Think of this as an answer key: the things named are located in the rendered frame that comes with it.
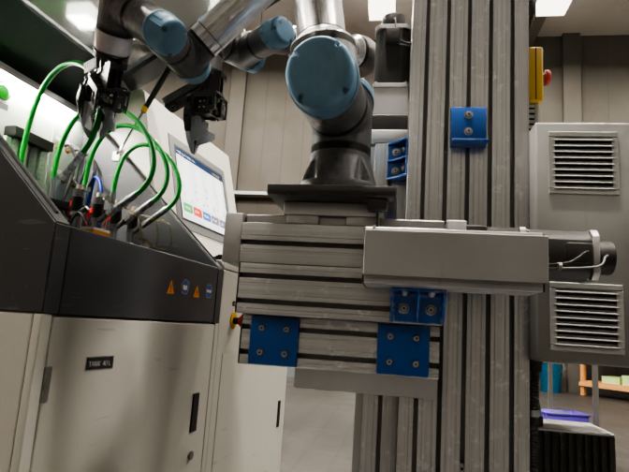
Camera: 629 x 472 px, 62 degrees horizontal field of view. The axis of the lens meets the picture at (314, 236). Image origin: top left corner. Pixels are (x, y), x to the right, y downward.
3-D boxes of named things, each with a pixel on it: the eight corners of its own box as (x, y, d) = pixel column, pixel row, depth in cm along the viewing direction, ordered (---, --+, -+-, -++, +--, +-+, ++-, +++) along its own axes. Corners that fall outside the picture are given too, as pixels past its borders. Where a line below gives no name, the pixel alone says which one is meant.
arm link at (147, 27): (203, 43, 107) (166, 20, 111) (176, 10, 97) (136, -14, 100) (181, 74, 107) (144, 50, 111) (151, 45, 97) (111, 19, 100)
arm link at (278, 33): (399, 68, 161) (275, 51, 127) (372, 80, 169) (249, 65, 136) (393, 31, 161) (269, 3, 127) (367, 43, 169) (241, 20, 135)
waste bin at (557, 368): (562, 391, 874) (562, 361, 882) (569, 394, 836) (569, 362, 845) (535, 390, 881) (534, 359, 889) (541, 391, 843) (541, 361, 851)
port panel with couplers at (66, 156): (47, 223, 158) (62, 124, 163) (37, 222, 158) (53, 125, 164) (77, 230, 170) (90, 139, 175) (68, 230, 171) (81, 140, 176)
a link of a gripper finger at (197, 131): (204, 149, 128) (208, 112, 129) (182, 149, 129) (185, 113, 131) (210, 153, 131) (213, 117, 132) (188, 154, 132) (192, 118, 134)
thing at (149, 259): (59, 314, 94) (72, 226, 96) (38, 313, 95) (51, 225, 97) (212, 322, 152) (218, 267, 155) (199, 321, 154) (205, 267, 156)
